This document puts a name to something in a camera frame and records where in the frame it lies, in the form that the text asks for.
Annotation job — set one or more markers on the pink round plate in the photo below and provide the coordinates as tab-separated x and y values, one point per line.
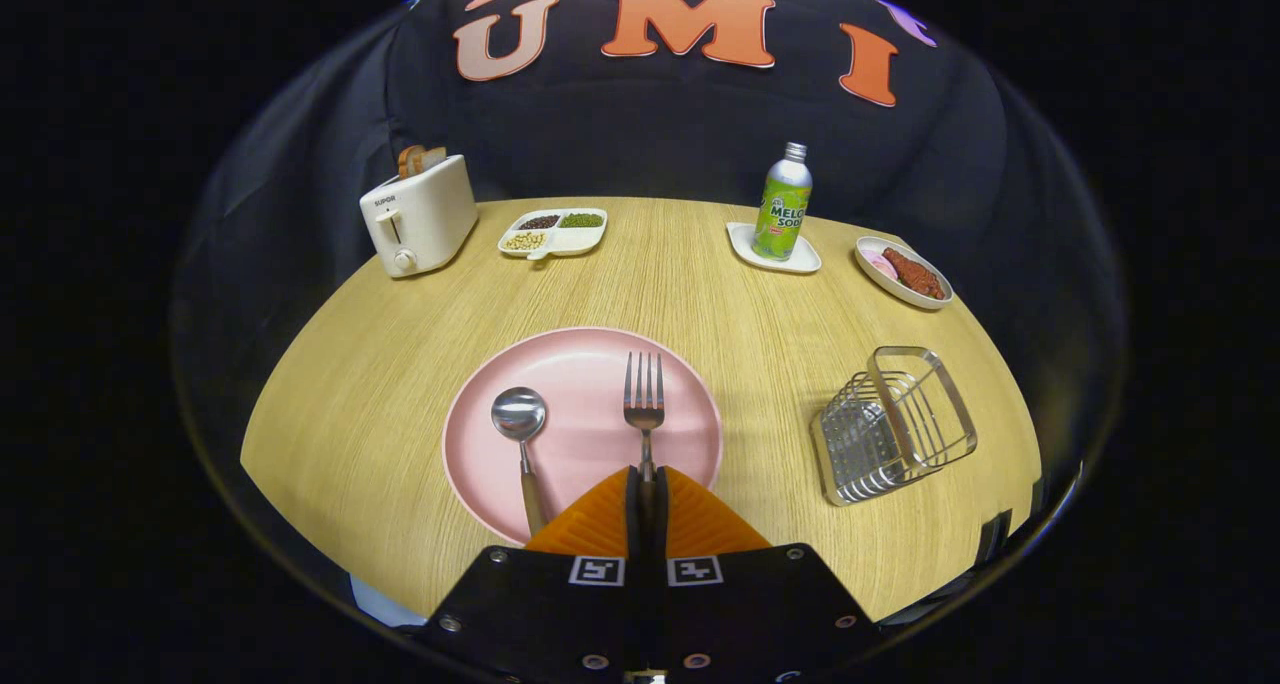
580	404

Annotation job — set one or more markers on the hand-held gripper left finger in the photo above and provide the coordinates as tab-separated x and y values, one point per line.
540	614

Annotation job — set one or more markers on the brown toast slice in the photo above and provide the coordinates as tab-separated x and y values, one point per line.
408	160
435	158

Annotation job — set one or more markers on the pile of yellow soybeans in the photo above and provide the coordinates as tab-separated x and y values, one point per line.
525	241

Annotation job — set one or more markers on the white divided snack dish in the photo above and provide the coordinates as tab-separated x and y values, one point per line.
575	242

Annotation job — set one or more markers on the cream white toaster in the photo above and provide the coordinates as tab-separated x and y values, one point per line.
425	224

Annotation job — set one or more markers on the pink ham slices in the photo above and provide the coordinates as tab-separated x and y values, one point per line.
882	262

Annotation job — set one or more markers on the red fried meat piece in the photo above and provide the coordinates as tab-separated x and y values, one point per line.
915	274

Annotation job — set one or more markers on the white square coaster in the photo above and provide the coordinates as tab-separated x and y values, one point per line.
805	261

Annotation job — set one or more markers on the white oval plate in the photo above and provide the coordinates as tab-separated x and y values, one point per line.
885	284

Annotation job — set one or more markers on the pile of green beans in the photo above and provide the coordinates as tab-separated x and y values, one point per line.
581	220

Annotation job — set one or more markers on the pile of dark red beans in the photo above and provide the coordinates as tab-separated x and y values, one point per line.
539	222

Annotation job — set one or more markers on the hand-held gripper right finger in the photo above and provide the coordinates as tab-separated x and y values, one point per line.
750	614

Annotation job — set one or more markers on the green soda bottle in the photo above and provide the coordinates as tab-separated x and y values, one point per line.
782	214

